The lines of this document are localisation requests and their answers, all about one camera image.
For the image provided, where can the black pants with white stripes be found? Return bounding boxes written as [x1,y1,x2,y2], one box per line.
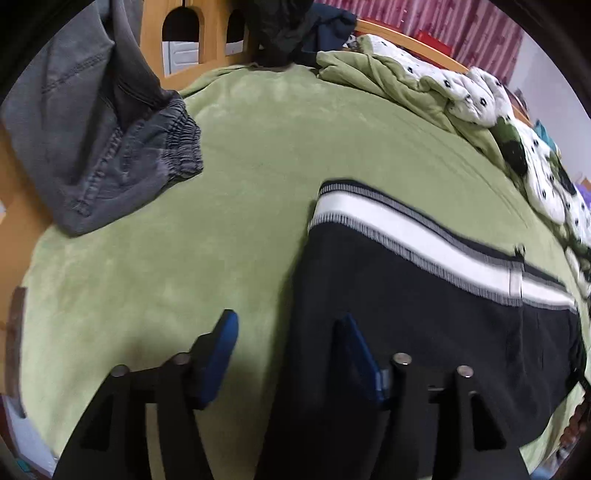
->
[256,179,587,479]

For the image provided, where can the green plush bed blanket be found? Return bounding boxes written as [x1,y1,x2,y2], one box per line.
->
[21,66,576,479]

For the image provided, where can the grey denim jeans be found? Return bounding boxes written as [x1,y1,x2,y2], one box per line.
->
[1,1,204,236]

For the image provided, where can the red box by curtain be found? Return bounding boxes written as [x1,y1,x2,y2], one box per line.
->
[416,30,452,56]

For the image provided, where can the pink patterned curtain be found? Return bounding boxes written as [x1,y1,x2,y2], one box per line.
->
[325,0,524,83]

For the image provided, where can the dark blue garment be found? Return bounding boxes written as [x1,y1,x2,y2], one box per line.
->
[301,3,356,52]

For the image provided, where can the black garment on headboard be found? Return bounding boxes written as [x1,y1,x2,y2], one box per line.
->
[243,0,315,67]

